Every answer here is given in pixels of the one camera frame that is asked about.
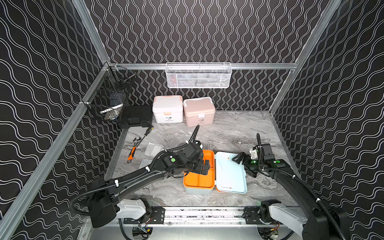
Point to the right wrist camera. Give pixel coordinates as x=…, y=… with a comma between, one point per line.
x=265, y=151

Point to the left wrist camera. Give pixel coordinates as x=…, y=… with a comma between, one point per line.
x=193, y=152

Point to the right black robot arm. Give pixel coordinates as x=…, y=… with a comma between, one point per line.
x=313, y=221

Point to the white wire wall basket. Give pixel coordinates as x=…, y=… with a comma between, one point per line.
x=202, y=75

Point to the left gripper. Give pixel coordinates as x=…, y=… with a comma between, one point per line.
x=202, y=167

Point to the black wire wall basket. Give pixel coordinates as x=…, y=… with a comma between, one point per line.
x=112, y=94

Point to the white first aid box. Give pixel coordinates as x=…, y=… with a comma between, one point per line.
x=168, y=109

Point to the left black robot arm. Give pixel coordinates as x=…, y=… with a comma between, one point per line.
x=102, y=203

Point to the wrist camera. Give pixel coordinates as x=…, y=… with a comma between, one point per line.
x=193, y=152
x=265, y=151

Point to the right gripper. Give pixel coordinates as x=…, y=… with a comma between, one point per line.
x=246, y=157

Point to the white gauze packet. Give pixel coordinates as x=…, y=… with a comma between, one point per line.
x=153, y=149
x=145, y=163

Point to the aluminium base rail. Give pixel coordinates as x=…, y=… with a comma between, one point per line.
x=206, y=216

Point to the pink first aid box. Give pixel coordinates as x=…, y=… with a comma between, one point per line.
x=199, y=111

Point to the light blue first aid box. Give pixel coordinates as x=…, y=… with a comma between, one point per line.
x=224, y=175

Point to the black plastic tool case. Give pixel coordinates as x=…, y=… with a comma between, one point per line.
x=136, y=116

